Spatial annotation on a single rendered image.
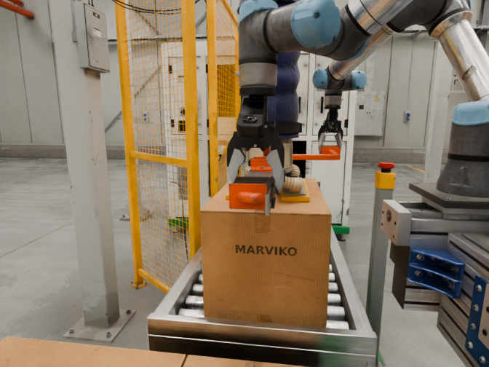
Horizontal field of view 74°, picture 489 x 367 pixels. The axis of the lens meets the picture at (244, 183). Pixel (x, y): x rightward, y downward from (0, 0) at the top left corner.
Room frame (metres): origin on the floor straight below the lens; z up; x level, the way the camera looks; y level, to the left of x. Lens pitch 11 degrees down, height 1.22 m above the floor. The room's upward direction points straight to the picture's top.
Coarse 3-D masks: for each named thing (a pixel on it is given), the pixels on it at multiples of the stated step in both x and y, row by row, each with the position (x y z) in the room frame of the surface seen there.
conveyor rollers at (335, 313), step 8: (200, 280) 1.30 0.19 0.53; (200, 288) 1.22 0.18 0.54; (328, 288) 1.23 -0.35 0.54; (336, 288) 1.22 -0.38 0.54; (192, 296) 1.14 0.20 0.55; (200, 296) 1.14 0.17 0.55; (328, 296) 1.15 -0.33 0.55; (336, 296) 1.15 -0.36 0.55; (192, 304) 1.12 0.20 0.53; (200, 304) 1.12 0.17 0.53; (328, 304) 1.14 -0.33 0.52; (336, 304) 1.13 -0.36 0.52; (184, 312) 1.04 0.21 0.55; (192, 312) 1.04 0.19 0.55; (200, 312) 1.04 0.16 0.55; (328, 312) 1.05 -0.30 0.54; (336, 312) 1.05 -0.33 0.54; (328, 320) 0.99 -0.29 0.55; (336, 320) 1.05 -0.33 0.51; (344, 328) 0.96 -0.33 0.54
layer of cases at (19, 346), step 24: (0, 360) 0.81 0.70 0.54; (24, 360) 0.81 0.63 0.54; (48, 360) 0.81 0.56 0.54; (72, 360) 0.81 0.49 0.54; (96, 360) 0.81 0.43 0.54; (120, 360) 0.81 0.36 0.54; (144, 360) 0.81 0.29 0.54; (168, 360) 0.81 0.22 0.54; (192, 360) 0.81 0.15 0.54; (216, 360) 0.81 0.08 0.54; (240, 360) 0.81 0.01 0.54
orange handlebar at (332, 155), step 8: (328, 152) 1.45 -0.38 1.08; (336, 152) 1.32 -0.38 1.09; (256, 168) 0.87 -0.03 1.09; (264, 168) 0.87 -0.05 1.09; (240, 192) 0.60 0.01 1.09; (248, 192) 0.59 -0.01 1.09; (256, 192) 0.59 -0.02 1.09; (240, 200) 0.59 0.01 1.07; (248, 200) 0.59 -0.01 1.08; (256, 200) 0.59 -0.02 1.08
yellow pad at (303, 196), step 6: (306, 186) 1.23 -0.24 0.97; (282, 192) 1.12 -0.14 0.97; (288, 192) 1.10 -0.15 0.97; (300, 192) 1.10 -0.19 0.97; (306, 192) 1.12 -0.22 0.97; (282, 198) 1.06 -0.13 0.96; (288, 198) 1.06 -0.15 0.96; (294, 198) 1.06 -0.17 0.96; (300, 198) 1.05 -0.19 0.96; (306, 198) 1.05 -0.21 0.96
